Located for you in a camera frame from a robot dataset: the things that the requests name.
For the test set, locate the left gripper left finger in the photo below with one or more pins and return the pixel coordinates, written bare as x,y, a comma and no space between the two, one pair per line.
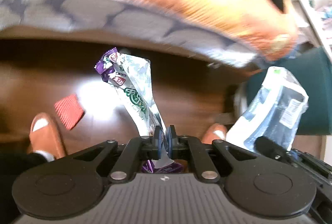
157,142

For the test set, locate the clear blue plastic package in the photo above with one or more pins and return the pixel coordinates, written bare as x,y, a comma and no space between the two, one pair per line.
274,113

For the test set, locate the orange floral bed quilt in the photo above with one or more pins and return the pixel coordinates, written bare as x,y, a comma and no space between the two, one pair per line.
233,32

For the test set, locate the orange right slipper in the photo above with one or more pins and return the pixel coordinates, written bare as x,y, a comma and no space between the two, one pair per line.
214,132

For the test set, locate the white corner shelf unit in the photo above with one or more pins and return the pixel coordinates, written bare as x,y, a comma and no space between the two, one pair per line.
314,23

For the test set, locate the purple green snack wrapper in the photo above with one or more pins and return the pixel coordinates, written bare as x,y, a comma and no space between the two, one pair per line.
131,78

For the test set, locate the dark teal trash bin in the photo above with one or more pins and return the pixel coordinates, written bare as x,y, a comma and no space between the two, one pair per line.
313,71

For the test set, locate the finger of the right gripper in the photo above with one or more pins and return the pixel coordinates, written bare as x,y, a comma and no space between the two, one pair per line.
268,148

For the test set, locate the orange left slipper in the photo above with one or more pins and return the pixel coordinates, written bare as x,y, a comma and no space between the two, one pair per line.
45,138

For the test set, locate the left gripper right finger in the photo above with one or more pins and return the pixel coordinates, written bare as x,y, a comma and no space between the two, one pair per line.
171,142

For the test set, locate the orange slipper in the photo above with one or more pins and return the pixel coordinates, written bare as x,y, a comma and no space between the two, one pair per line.
214,132
45,138

